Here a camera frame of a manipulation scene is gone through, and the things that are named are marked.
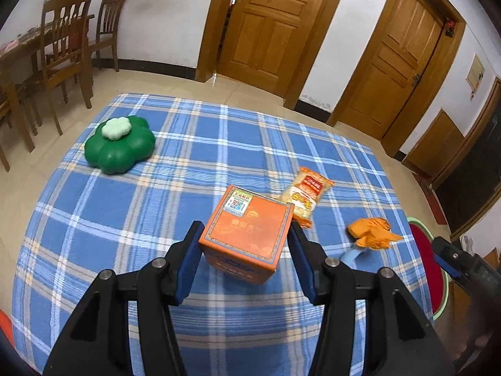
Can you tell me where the blue plaid blanket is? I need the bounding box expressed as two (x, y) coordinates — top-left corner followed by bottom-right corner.
(12, 93), (435, 376)

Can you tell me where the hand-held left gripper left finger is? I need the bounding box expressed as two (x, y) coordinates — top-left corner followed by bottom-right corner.
(42, 221), (205, 376)

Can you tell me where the low wooden cabinet door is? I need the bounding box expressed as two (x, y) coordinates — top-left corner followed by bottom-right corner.
(407, 110), (464, 179)

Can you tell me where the orange cardboard box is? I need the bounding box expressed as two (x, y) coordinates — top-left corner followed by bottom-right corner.
(198, 185), (295, 286)

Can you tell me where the green flower-shaped container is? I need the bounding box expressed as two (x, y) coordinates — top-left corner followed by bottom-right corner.
(85, 115), (157, 175)

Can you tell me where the orange plastic bag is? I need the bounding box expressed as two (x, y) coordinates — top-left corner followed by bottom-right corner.
(346, 217), (405, 251)

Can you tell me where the beige wall box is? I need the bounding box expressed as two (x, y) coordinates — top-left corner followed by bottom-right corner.
(467, 55), (486, 95)

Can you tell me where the wooden panel door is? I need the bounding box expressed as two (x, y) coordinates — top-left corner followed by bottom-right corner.
(340, 0), (447, 136)
(217, 0), (333, 98)

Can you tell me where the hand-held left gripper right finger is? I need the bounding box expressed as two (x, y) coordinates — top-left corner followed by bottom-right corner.
(289, 222), (457, 376)

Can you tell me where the wooden chair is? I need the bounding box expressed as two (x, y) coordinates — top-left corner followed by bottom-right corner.
(39, 0), (97, 136)
(88, 0), (129, 72)
(0, 68), (38, 173)

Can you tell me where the orange snack packet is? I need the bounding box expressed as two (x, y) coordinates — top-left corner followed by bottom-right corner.
(281, 166), (335, 230)

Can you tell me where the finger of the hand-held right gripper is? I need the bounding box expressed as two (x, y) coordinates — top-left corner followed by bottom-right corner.
(431, 237), (476, 283)

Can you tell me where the wooden dining table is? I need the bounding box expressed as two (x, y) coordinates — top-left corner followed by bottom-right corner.
(0, 13), (95, 153)

